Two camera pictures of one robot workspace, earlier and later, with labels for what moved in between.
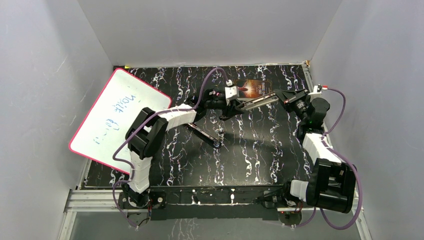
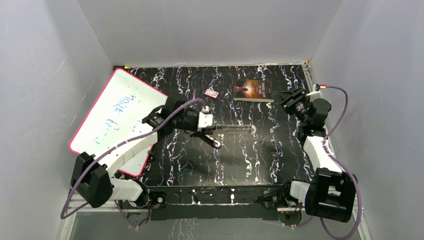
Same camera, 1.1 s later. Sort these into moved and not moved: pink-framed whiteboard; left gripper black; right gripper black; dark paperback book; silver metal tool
Moved: left gripper black; silver metal tool
Not moved: right gripper black; pink-framed whiteboard; dark paperback book
